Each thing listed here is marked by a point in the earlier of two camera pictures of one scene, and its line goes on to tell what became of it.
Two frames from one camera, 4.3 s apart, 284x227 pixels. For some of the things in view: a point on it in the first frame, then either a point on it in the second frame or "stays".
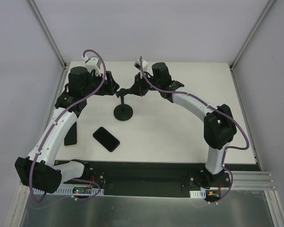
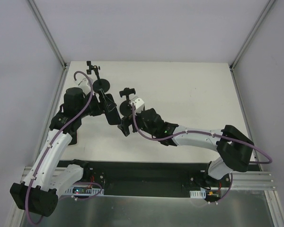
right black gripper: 139,85 -> 131,121
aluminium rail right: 252,180 stays
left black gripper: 110,83 -> 104,101
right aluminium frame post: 268,6 stays
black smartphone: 106,139 -> 113,116
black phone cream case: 71,138 stays
